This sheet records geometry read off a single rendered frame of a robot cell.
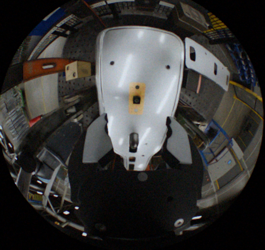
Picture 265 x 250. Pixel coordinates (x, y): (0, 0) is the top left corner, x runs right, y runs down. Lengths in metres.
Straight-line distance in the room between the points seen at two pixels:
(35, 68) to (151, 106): 0.26
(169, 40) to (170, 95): 0.15
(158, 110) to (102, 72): 0.17
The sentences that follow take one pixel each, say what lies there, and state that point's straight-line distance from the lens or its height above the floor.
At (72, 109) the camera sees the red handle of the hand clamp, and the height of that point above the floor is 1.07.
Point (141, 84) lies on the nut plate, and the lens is 0.18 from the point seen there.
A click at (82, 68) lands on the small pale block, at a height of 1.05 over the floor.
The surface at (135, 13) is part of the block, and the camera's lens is 0.27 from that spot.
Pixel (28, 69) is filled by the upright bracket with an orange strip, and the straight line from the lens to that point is 0.15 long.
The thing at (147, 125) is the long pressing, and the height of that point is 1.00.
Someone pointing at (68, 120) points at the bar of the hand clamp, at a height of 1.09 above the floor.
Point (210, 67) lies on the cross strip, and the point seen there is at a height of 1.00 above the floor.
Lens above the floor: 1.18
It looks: 58 degrees down
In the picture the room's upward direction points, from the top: 175 degrees counter-clockwise
